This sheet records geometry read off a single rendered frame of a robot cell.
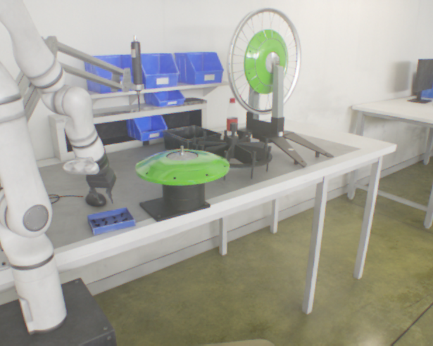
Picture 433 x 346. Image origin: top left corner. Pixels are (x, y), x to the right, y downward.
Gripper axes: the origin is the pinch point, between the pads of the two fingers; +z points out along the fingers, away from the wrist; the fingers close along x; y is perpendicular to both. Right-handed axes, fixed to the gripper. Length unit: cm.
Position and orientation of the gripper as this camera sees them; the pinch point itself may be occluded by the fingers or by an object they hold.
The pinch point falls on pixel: (106, 202)
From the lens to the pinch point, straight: 110.0
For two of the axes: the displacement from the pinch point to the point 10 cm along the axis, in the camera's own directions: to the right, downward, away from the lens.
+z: 0.6, 6.8, 7.4
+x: -9.9, -0.4, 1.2
